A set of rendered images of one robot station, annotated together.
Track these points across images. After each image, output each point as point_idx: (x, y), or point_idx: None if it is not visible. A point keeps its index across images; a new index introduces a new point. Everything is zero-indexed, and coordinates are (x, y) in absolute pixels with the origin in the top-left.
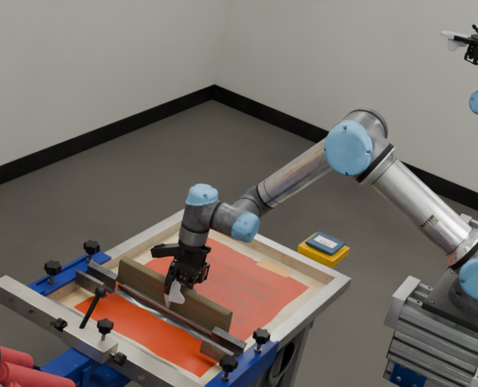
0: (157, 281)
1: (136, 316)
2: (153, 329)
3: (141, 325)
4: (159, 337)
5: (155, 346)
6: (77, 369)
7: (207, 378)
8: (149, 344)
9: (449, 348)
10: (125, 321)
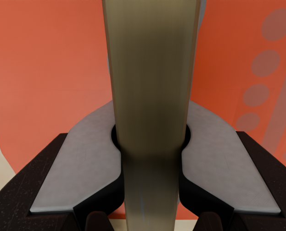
0: (106, 41)
1: (53, 12)
2: (57, 93)
3: (38, 55)
4: (48, 120)
5: (16, 133)
6: None
7: None
8: (6, 120)
9: None
10: None
